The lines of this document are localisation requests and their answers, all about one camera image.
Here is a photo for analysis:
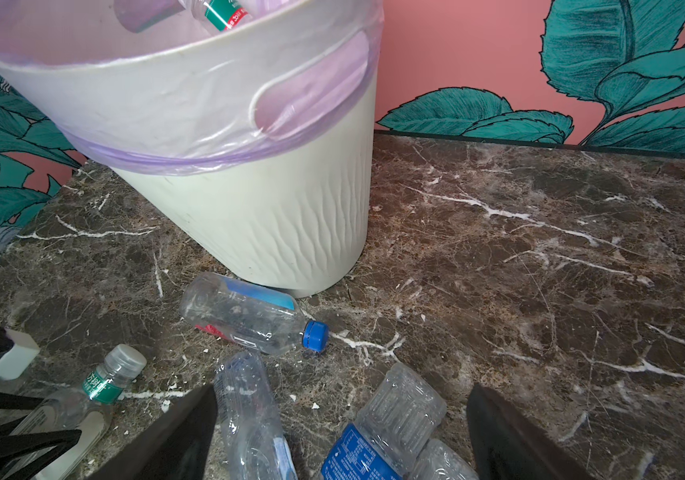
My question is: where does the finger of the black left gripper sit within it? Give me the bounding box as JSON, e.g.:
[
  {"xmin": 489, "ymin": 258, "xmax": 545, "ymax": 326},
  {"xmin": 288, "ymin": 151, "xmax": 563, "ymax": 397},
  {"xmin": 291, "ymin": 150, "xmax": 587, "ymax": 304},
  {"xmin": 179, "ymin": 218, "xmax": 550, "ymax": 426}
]
[{"xmin": 0, "ymin": 393, "xmax": 82, "ymax": 479}]

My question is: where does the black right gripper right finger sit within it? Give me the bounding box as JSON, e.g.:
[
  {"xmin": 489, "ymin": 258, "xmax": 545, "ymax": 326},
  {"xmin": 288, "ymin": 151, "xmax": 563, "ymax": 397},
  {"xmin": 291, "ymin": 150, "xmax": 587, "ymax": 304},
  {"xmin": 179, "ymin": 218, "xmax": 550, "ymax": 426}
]
[{"xmin": 466, "ymin": 383, "xmax": 593, "ymax": 480}]

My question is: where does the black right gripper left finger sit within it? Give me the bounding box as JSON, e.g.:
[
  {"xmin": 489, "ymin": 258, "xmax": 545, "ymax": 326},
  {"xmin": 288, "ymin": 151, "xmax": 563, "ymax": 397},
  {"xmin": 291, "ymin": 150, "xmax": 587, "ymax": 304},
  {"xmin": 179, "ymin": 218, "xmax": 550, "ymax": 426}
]
[{"xmin": 90, "ymin": 385, "xmax": 218, "ymax": 480}]

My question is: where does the long clear bottle blue label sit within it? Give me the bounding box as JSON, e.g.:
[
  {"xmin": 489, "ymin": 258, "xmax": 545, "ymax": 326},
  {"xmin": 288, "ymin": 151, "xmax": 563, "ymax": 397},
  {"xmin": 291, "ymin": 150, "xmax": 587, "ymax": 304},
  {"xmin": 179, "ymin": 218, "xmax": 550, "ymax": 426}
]
[{"xmin": 214, "ymin": 351, "xmax": 298, "ymax": 480}]

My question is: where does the green cap yellow label bottle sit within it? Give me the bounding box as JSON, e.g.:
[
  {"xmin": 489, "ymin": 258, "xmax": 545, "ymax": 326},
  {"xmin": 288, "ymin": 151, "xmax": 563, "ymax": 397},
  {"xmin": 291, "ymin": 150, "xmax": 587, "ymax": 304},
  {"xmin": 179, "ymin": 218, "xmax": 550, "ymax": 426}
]
[{"xmin": 12, "ymin": 344, "xmax": 146, "ymax": 480}]

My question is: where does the red green label clear bottle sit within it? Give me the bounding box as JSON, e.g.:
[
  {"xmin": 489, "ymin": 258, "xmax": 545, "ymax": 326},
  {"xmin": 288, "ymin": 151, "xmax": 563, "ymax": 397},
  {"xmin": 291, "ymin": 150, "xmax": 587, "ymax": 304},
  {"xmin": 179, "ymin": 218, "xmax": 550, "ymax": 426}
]
[{"xmin": 188, "ymin": 0, "xmax": 254, "ymax": 33}]

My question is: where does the cream ribbed waste bin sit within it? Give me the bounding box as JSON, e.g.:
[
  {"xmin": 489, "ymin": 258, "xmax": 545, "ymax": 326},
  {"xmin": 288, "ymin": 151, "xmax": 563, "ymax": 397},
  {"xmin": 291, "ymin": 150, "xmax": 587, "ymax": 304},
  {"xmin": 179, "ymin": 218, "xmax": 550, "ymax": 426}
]
[{"xmin": 0, "ymin": 71, "xmax": 379, "ymax": 299}]

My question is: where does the purple bin liner bag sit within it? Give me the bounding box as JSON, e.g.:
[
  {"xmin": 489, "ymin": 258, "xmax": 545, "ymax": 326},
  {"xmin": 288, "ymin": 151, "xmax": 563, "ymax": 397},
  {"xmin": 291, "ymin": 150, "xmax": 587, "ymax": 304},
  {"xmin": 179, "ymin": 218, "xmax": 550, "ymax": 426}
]
[{"xmin": 0, "ymin": 1, "xmax": 385, "ymax": 175}]

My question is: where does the blue label bottle white cap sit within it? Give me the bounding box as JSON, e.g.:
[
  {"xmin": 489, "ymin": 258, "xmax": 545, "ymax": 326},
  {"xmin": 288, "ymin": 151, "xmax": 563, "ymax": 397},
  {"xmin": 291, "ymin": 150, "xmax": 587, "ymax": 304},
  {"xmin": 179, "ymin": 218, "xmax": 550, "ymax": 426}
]
[{"xmin": 320, "ymin": 363, "xmax": 447, "ymax": 480}]

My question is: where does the flattened bottle blue cap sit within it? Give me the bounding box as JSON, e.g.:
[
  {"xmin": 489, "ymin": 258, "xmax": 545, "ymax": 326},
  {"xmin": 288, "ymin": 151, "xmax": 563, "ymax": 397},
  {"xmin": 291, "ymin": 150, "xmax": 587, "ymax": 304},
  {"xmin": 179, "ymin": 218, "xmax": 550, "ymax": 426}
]
[{"xmin": 180, "ymin": 272, "xmax": 328, "ymax": 355}]

